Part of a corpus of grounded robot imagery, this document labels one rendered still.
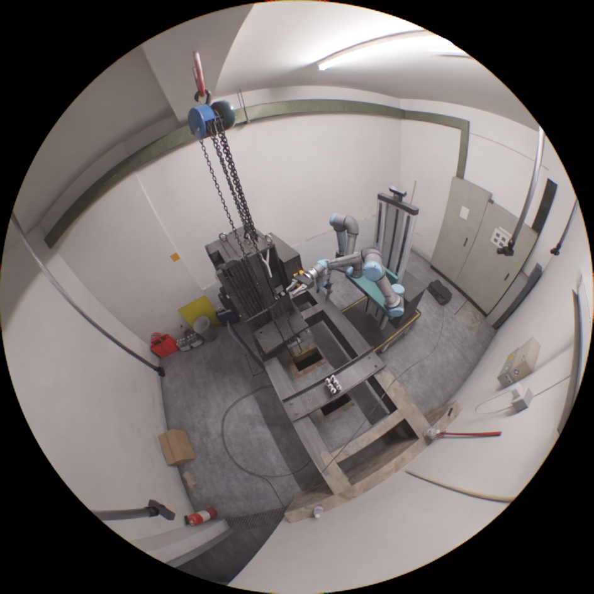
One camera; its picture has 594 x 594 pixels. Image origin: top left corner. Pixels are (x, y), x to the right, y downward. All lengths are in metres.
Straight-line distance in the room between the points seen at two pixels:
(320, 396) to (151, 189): 2.58
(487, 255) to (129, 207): 4.42
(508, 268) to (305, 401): 2.99
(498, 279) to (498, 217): 0.87
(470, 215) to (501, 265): 0.81
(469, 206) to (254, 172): 2.82
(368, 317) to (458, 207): 2.10
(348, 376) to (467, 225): 2.61
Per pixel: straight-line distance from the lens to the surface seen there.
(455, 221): 3.23
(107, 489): 2.38
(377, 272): 1.17
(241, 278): 1.33
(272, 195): 2.46
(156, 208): 2.36
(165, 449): 2.87
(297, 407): 1.65
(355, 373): 1.70
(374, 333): 2.28
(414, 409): 1.77
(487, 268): 3.25
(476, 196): 3.04
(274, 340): 1.62
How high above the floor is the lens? 2.28
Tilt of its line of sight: 49 degrees down
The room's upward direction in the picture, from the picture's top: 14 degrees counter-clockwise
